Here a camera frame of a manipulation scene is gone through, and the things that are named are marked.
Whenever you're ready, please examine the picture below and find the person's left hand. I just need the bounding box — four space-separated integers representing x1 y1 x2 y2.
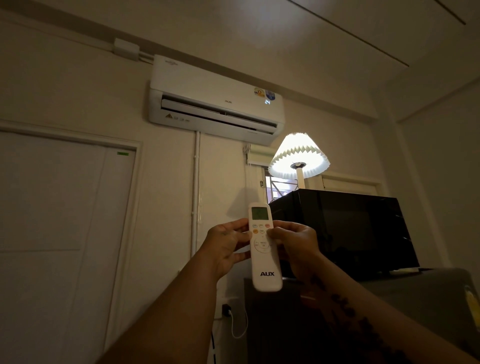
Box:
196 218 253 281

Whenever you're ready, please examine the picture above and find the person's right hand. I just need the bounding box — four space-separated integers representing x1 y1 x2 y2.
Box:
266 220 326 283

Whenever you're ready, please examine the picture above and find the white air conditioner remote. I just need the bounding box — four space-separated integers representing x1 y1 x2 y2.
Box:
248 202 283 293

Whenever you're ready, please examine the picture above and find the person's right forearm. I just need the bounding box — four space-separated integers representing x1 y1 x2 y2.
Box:
298 253 480 364

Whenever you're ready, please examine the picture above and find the person's left forearm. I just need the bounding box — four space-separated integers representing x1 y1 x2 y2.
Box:
95 250 222 364

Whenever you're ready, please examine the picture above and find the window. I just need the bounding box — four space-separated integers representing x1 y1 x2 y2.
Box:
261 167 383 205

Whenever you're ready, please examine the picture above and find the white vertical drain pipe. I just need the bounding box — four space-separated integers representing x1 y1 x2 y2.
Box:
190 130 202 259

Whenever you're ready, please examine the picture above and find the black microwave oven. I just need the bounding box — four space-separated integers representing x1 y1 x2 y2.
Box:
268 188 420 282

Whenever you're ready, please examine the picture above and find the white roller blind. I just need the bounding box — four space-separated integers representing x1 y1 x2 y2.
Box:
242 143 278 168

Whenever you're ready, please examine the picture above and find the white pleated table lamp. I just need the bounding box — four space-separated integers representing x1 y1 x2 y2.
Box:
268 132 331 190

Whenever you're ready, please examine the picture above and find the grey refrigerator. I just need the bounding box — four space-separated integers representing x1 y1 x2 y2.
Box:
244 268 480 364

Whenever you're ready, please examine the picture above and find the white door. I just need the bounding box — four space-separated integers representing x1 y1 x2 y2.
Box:
0 120 143 364

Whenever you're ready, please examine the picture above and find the white cable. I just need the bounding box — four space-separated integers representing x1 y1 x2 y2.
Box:
229 307 250 340

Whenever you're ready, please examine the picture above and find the white wall air conditioner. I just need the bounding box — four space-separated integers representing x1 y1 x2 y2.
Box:
147 55 286 147

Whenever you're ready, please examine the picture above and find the white cable junction box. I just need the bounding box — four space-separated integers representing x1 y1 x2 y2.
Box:
113 37 141 62

